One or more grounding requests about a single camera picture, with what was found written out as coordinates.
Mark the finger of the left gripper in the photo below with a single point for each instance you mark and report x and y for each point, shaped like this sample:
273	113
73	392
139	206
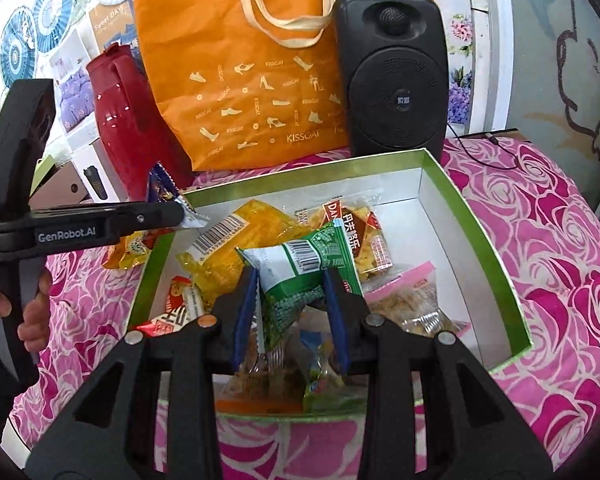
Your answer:
67	229

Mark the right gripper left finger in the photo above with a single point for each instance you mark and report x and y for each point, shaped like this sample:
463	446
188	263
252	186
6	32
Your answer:
147	411

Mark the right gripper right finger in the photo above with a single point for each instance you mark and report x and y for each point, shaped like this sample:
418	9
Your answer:
433	411

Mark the orange snack packet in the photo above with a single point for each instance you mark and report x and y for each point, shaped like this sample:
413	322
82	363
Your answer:
132	250

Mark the blue white snack packet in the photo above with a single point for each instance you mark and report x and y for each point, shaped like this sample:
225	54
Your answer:
161	189

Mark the red white snack packet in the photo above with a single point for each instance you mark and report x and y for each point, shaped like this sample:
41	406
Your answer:
183	305

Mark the yellow barcode snack packet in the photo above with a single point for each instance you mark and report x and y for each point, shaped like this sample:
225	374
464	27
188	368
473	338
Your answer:
212	259

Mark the green snack packet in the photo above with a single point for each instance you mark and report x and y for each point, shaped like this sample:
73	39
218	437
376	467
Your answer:
291	277

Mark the person's left hand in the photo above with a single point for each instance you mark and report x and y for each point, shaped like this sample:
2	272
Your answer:
34	331

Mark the brown cardboard box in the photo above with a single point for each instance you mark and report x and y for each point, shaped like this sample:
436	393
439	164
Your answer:
63	188

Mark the white product box with cup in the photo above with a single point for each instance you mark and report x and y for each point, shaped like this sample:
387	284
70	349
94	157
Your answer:
97	174

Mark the pink clear nut packet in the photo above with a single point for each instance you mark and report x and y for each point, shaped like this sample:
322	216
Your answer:
410	299

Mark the red thermos jug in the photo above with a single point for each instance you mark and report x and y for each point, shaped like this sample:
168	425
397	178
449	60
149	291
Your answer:
134	134

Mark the brown Danco galette packet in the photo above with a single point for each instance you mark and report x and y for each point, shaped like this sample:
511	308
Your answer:
366	238

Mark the green cardboard box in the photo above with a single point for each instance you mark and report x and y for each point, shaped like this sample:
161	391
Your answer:
424	218

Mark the pink rose tablecloth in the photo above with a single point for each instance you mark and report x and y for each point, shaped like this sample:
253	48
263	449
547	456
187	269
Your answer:
545	232

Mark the orange tote bag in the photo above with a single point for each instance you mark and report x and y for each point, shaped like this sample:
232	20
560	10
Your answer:
244	84

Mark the black speaker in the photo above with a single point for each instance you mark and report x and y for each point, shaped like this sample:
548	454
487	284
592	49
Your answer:
394	68

